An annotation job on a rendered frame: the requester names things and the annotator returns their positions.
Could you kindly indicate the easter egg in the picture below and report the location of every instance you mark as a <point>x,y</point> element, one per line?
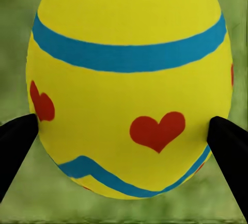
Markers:
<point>124,90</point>

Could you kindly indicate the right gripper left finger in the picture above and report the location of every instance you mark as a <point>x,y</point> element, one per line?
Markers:
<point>16,138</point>

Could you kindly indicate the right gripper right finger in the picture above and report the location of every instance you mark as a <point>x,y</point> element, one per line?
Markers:
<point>229,145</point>

